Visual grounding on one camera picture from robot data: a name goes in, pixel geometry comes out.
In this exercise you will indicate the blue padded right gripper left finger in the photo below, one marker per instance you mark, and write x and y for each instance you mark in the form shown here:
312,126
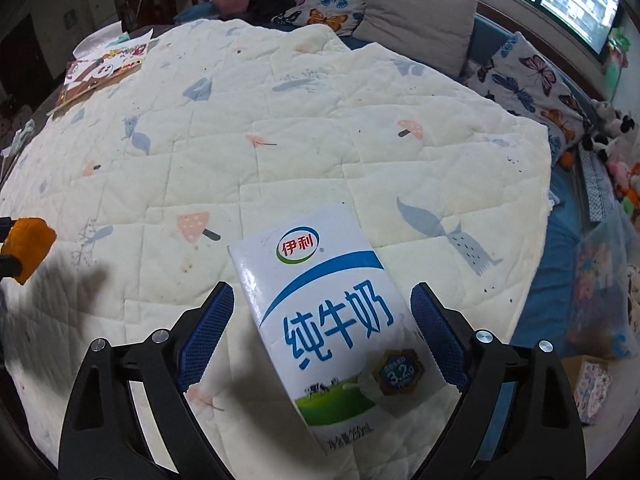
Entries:
102,437

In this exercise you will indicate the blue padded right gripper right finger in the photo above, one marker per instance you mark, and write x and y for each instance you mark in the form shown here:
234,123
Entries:
516,417

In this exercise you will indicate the orange peel piece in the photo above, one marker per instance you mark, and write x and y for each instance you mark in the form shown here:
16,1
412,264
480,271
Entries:
25,242

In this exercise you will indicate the white milk carton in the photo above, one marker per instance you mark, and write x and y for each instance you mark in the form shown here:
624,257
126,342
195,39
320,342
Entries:
339,334

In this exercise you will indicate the brown cardboard box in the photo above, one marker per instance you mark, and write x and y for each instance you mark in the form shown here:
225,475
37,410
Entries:
571,366

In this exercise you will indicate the sticker books in box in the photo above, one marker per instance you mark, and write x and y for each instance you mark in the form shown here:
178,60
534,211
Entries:
591,390

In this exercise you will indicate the clear plastic storage bin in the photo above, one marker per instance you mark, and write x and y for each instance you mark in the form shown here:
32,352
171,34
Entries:
598,322

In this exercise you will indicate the orange fox plush toy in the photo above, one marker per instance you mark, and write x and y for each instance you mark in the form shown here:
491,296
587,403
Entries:
630,200

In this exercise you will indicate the white quilted table cover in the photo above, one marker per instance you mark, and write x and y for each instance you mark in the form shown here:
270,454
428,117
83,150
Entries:
228,130

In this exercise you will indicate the pink plush toy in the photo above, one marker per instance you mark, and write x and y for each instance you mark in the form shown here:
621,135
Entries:
619,173

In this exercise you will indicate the cow plush toy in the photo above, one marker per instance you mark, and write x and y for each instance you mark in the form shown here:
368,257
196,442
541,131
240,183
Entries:
611,130

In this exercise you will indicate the butterfly print pillow right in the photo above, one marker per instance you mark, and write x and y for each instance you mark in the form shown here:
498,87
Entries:
524,83

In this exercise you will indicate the grey plain cushion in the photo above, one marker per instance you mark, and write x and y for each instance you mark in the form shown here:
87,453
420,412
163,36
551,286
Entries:
433,32

